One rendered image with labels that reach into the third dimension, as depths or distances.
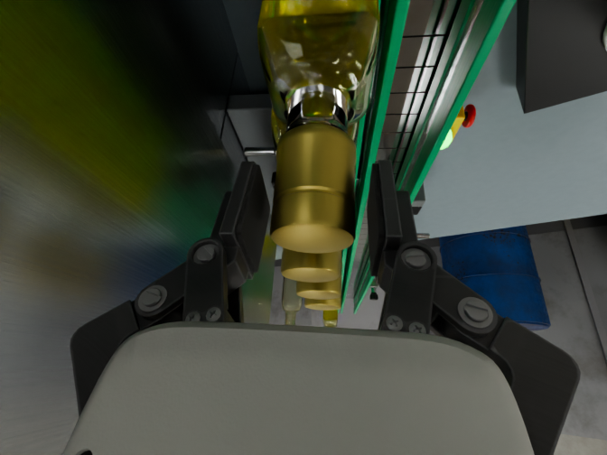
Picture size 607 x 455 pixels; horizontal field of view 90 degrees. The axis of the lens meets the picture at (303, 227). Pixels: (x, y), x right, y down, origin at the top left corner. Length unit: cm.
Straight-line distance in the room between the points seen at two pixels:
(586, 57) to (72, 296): 62
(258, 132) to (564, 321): 290
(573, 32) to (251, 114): 43
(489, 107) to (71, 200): 67
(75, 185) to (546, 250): 322
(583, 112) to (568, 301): 247
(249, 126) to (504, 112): 49
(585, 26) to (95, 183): 56
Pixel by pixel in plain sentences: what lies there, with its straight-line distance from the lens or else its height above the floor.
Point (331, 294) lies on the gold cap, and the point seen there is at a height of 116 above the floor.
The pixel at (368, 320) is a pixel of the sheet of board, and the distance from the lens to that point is 308.
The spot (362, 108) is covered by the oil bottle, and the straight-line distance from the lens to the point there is 17.
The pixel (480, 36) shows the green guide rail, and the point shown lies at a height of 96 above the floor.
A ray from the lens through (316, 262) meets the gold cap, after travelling 16.
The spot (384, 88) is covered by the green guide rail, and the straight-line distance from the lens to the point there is 33.
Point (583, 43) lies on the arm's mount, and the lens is 59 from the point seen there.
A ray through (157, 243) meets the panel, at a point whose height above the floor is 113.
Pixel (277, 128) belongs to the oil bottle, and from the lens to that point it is 20.
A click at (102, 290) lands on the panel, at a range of 21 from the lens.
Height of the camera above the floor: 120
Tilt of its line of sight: 23 degrees down
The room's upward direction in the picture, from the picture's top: 177 degrees counter-clockwise
